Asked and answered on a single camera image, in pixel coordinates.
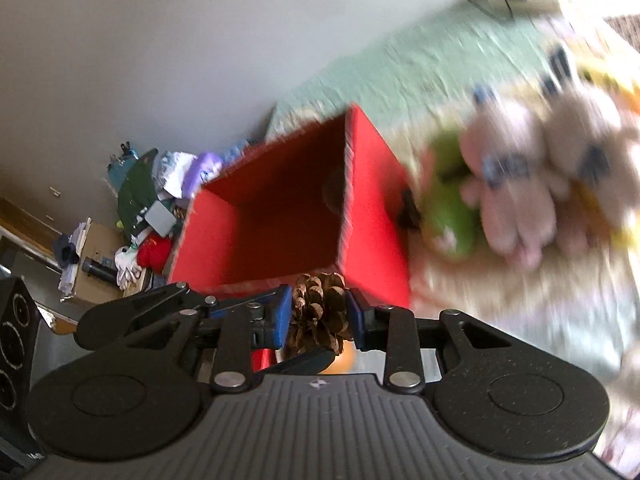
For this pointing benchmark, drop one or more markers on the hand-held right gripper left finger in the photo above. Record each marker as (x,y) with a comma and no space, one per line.
(279,320)

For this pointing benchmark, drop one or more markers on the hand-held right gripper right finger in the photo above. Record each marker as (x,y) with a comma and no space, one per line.
(357,320)

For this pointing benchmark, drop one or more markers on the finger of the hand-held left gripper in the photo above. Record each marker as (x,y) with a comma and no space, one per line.
(300,362)
(150,310)

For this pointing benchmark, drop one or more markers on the brown pine cone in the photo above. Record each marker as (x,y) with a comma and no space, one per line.
(315,310)

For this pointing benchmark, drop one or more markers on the red cardboard box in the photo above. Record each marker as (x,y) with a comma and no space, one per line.
(280,210)

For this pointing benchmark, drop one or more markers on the white gloves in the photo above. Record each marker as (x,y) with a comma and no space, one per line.
(127,265)

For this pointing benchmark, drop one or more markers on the red plush toy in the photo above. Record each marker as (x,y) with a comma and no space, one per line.
(155,252)

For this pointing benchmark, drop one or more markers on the black cylinder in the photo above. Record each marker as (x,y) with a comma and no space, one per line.
(100,271)

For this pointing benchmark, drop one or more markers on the stack of papers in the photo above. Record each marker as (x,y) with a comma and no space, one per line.
(75,275)

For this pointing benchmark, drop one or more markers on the brown cardboard box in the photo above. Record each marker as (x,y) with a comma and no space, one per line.
(95,240)

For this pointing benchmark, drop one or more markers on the small grey box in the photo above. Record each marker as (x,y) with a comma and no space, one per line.
(157,217)

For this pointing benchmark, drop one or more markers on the dark blue cloth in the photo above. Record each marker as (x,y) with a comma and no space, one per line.
(65,252)

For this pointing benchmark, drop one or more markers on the dark green garment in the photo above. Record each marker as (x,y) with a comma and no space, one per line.
(135,190)

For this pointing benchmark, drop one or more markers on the black speaker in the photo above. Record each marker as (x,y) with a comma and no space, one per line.
(15,350)

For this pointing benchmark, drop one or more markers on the teal toy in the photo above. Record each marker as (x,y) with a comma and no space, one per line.
(117,167)

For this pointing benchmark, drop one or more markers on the purple tissue pack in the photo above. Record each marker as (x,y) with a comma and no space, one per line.
(205,170)

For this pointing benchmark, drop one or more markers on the green plush toy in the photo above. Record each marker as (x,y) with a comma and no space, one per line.
(450,200)

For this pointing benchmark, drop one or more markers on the wooden side table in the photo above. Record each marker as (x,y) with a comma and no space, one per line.
(25,220)

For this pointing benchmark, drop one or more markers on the blue patterned packet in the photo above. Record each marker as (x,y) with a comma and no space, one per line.
(235,150)

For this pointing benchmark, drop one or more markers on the pink plush toy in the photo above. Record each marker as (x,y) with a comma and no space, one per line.
(510,200)

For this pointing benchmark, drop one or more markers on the light green bed sheet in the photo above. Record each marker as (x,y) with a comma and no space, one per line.
(425,60)

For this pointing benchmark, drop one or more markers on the beige plush toy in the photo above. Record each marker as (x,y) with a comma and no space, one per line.
(585,160)

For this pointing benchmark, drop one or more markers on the yellow plush toy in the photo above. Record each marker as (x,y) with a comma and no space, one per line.
(610,85)

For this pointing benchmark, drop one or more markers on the brown rug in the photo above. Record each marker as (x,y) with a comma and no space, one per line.
(625,30)

